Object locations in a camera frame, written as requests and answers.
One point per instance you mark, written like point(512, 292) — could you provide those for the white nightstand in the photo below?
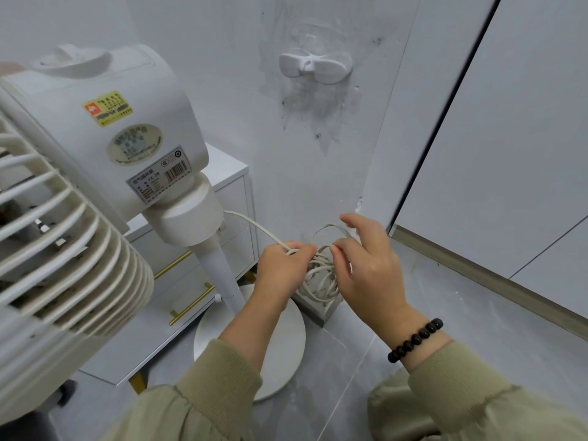
point(225, 167)

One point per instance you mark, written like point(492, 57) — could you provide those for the person's right forearm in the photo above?
point(482, 399)

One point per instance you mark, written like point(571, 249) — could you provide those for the white wardrobe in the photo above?
point(505, 156)

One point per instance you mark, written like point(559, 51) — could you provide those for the person's right hand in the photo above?
point(372, 280)

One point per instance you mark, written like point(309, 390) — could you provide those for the white wall hook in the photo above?
point(328, 68)

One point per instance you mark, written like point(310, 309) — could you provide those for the person's left forearm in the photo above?
point(225, 376)

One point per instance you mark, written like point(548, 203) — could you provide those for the person's right leg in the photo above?
point(395, 408)

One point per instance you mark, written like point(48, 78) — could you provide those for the person's left hand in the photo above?
point(282, 275)

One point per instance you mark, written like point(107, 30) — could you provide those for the white fan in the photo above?
point(147, 110)

